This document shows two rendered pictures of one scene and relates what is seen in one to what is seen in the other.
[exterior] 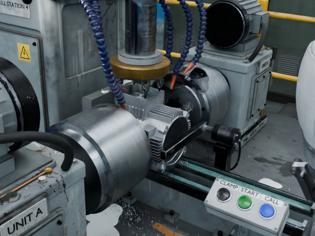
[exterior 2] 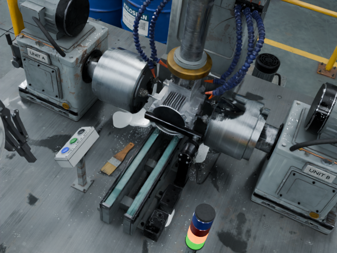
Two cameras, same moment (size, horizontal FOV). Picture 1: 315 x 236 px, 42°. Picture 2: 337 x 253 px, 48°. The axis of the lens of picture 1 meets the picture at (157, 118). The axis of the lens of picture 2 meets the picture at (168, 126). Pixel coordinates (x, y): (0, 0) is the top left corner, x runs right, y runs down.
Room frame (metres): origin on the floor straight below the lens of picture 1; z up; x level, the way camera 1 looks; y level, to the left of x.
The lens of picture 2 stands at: (0.85, -1.10, 2.17)
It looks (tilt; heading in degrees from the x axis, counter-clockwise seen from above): 48 degrees down; 76
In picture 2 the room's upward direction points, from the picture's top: 9 degrees clockwise
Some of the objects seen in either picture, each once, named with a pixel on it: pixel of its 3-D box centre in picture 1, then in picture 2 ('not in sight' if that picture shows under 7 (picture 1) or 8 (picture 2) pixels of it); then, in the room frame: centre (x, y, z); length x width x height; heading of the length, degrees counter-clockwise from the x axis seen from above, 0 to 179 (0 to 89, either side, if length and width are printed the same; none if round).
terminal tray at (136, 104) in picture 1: (138, 101); (184, 84); (1.18, 0.06, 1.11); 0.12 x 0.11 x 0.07; 58
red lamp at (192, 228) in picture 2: not in sight; (200, 224); (1.12, -0.59, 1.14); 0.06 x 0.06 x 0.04
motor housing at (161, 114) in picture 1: (148, 132); (178, 106); (1.16, 0.03, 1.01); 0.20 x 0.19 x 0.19; 58
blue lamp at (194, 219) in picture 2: not in sight; (203, 217); (1.12, -0.59, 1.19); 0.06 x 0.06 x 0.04
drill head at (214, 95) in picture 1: (193, 98); (241, 128); (1.40, -0.13, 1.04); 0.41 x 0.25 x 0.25; 148
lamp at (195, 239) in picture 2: not in sight; (198, 231); (1.12, -0.59, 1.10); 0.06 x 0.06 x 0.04
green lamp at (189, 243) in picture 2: not in sight; (195, 238); (1.12, -0.59, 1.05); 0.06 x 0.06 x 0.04
